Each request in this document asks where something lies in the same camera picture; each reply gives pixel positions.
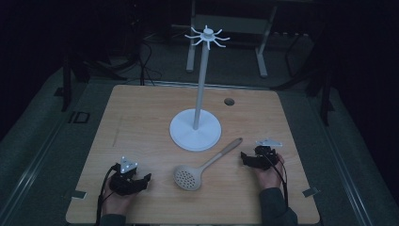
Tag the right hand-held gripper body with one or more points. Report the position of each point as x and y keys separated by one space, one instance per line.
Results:
x=265 y=155

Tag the grey tape strip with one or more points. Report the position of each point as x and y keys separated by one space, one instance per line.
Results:
x=78 y=194
x=310 y=191

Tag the black floor socket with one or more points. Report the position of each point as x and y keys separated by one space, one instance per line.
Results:
x=81 y=117

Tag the white utensil stand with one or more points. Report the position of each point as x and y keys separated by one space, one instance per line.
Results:
x=199 y=103

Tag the grey metal desk frame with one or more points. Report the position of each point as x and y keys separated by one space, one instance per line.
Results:
x=230 y=37

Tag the black tripod stand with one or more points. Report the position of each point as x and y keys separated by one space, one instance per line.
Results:
x=313 y=72

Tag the person's right hand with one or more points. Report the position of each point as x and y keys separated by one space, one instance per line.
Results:
x=271 y=175

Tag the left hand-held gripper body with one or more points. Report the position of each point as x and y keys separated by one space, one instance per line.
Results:
x=124 y=179

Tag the person's left hand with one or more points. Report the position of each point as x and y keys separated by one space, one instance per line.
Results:
x=116 y=202

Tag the beige slotted spoon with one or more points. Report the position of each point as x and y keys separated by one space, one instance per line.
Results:
x=200 y=168

